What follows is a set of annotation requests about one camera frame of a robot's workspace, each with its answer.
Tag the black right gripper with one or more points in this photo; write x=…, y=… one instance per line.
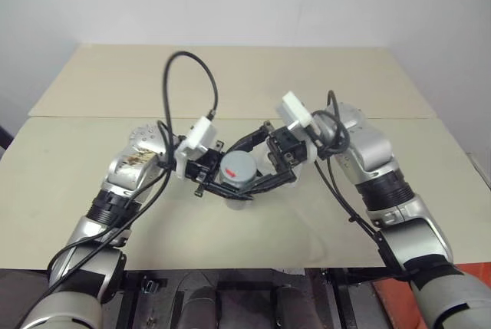
x=285, y=149

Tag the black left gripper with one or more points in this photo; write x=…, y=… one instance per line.
x=200, y=168

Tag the grey cylindrical cup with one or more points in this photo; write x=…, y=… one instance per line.
x=238, y=164

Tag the clear plastic jar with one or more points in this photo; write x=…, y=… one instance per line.
x=238, y=204

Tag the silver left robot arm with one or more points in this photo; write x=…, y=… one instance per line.
x=126, y=168

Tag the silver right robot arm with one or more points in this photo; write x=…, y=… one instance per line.
x=372, y=149

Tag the dark rounded shape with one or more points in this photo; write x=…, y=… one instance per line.
x=295, y=306
x=199, y=302

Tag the small metal clip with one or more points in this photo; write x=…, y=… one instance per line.
x=150, y=286

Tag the red orange panel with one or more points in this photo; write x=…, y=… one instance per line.
x=387, y=298

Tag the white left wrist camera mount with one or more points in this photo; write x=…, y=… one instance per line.
x=199, y=133

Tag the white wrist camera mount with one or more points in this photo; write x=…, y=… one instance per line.
x=293, y=108
x=199, y=133

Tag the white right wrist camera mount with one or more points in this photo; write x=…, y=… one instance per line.
x=293, y=108

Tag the black frame under table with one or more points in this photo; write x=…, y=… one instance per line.
x=245, y=279

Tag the black object at wall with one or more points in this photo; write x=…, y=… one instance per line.
x=4, y=138

